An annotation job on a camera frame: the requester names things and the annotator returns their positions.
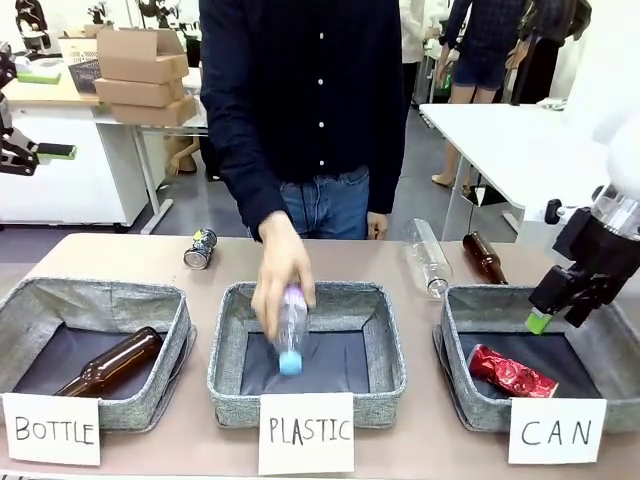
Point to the black camera mount knob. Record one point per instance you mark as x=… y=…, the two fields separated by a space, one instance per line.
x=554 y=211

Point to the crushed red can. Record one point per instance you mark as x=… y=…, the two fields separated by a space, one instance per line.
x=510 y=372

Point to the white plastic crate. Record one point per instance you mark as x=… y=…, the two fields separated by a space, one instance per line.
x=77 y=49

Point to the person in black clothes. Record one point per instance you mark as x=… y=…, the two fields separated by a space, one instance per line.
x=545 y=50

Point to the person's right hand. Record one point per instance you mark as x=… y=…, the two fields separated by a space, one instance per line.
x=282 y=265

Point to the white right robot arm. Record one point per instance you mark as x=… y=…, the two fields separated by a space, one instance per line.
x=620 y=150

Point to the person in white coat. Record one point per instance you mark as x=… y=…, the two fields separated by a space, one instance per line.
x=417 y=35

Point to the large white table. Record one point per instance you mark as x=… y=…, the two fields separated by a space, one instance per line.
x=510 y=145

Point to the grey fabric basket plastic label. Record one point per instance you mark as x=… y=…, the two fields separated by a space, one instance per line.
x=307 y=345

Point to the person's right forearm dark sleeve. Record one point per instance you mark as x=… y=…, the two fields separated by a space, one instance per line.
x=250 y=190

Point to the grey fabric basket bottle label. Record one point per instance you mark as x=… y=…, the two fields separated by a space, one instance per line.
x=95 y=345

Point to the clear plastic bottle blue cap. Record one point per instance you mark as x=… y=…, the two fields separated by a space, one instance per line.
x=290 y=330

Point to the person's torso dark shirt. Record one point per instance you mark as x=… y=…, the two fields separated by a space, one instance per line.
x=305 y=100

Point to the brown glass bottle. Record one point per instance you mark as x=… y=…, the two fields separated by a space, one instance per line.
x=484 y=257
x=110 y=361

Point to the white paper label CAN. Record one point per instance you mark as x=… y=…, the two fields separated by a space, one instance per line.
x=556 y=431

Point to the white paper label PLASTIC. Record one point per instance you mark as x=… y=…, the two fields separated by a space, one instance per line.
x=306 y=432

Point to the mannequin leg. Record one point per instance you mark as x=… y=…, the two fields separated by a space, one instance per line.
x=450 y=165

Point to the crushed silver patterned can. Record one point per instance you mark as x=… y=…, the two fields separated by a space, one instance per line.
x=200 y=248

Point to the wooden top white cabinet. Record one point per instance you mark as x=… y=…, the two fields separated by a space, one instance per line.
x=60 y=165

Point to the person's left hand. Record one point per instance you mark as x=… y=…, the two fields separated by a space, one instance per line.
x=378 y=226

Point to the flat closed cardboard box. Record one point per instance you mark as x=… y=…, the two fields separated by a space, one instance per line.
x=155 y=111
x=140 y=92

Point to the clear plastic bottle without cap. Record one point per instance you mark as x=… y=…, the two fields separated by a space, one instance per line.
x=425 y=260

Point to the green tissue box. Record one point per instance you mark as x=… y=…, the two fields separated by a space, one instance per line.
x=37 y=70

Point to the white desk with legs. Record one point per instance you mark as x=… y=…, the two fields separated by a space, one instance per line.
x=155 y=150

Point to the person's left forearm dark sleeve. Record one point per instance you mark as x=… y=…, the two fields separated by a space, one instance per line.
x=384 y=175

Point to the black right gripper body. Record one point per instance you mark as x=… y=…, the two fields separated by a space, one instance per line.
x=595 y=250

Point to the white paper label BOTTLE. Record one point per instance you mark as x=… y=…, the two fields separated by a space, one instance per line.
x=52 y=429

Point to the black plastic crate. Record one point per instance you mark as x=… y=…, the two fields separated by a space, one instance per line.
x=85 y=76

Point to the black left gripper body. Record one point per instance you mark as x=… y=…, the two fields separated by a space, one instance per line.
x=7 y=65

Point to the person in blue shorts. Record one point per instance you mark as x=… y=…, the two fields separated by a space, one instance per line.
x=480 y=50

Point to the open cardboard box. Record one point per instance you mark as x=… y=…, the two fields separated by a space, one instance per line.
x=142 y=55

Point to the grey fabric basket can label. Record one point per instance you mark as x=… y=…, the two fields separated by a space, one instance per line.
x=530 y=355

